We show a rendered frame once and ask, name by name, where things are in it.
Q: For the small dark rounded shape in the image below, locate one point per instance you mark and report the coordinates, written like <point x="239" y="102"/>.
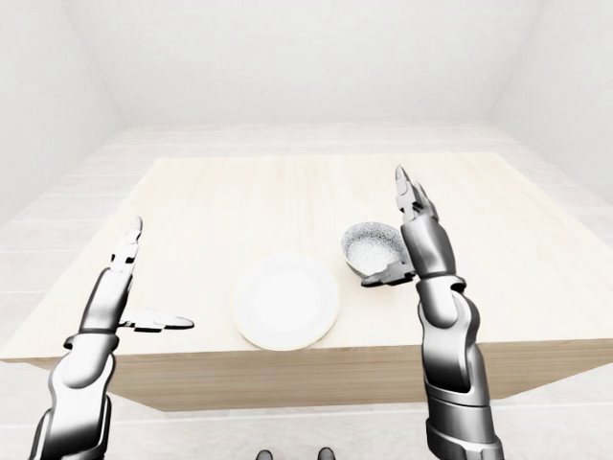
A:
<point x="326" y="453"/>
<point x="263" y="454"/>

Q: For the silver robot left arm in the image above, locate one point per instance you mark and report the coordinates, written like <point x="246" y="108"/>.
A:
<point x="72" y="397"/>

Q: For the silver robot right hand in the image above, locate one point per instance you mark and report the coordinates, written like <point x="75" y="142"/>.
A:
<point x="427" y="249"/>

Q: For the white round plate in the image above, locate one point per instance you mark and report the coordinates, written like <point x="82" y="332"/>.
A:
<point x="286" y="302"/>

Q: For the black speckled bowl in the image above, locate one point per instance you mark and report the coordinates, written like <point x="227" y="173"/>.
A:
<point x="369" y="246"/>

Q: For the silver robot left hand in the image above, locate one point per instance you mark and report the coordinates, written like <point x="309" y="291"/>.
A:
<point x="104" y="302"/>

